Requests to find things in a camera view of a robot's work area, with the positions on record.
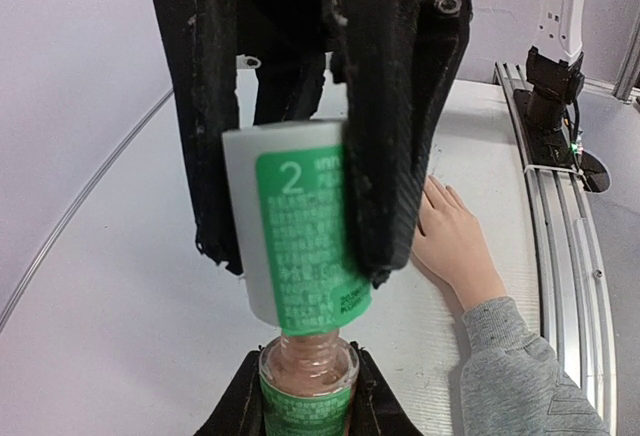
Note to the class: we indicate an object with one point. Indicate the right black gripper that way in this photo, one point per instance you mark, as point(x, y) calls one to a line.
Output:
point(397, 58)

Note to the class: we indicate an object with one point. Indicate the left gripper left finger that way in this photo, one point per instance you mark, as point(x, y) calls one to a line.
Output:
point(239, 411)

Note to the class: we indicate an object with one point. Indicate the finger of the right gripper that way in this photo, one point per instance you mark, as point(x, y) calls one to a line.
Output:
point(207, 156)

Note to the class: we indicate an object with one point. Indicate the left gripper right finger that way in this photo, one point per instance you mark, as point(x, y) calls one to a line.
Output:
point(375, 410)

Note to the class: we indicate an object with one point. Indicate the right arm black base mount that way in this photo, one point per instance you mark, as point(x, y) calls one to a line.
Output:
point(553, 138)

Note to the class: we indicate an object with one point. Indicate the person's bare hand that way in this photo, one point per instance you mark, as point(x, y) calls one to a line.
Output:
point(449, 242)

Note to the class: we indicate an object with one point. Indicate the aluminium front rail base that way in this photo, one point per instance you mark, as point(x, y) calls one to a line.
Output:
point(575, 307)

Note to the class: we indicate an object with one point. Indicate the nail polish bottle green label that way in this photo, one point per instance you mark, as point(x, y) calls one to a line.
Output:
point(308, 384)

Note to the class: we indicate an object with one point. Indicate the white nail polish cap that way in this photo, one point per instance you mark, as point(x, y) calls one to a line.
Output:
point(286, 183)

